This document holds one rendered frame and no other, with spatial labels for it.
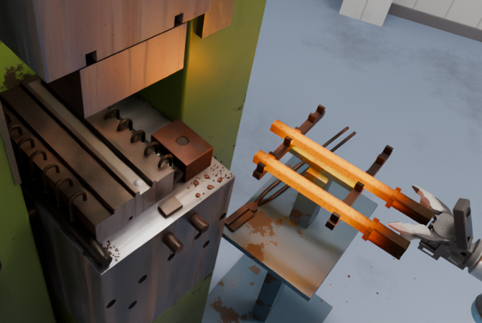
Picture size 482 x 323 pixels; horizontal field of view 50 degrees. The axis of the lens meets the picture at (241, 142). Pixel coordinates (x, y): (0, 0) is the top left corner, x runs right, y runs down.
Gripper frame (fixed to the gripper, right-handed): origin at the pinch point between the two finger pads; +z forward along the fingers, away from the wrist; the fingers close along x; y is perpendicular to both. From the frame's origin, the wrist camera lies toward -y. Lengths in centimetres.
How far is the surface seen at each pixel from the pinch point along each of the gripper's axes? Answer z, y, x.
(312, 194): 17.5, -0.7, -13.4
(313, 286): 7.1, 26.3, -16.8
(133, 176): 48, -7, -41
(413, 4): 61, 81, 244
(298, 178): 22.5, -0.9, -11.9
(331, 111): 55, 92, 120
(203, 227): 32.3, 3.5, -34.8
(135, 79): 43, -38, -44
